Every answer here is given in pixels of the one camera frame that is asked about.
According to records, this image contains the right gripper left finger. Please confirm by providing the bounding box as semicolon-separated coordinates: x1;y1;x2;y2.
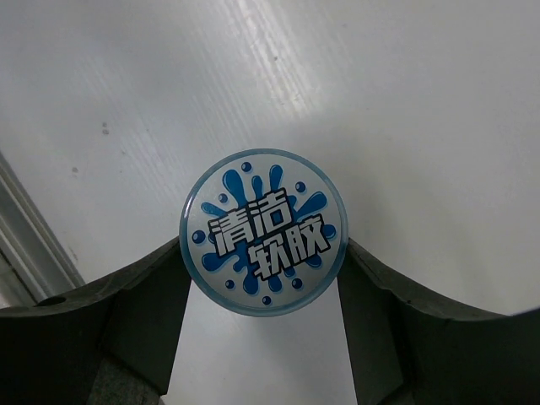
1;240;191;404

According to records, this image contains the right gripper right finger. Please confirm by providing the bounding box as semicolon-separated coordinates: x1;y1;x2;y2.
337;241;539;404

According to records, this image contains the blue white tape roll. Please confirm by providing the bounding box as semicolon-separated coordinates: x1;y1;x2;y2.
179;148;348;317

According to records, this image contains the aluminium right side rail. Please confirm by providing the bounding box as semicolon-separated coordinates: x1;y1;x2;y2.
1;157;84;309

